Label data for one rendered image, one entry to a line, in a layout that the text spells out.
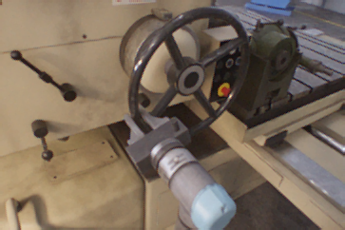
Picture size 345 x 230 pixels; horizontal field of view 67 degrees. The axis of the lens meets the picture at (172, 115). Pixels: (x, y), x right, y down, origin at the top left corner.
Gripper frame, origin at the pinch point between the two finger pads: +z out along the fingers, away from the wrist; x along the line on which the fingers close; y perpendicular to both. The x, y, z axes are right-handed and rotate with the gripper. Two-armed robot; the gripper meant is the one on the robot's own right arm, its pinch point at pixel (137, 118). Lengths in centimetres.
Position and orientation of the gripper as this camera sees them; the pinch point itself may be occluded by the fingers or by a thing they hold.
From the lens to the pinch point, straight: 64.1
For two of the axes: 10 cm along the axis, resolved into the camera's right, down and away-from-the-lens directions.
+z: -5.4, -5.4, 6.5
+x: -8.2, 5.2, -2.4
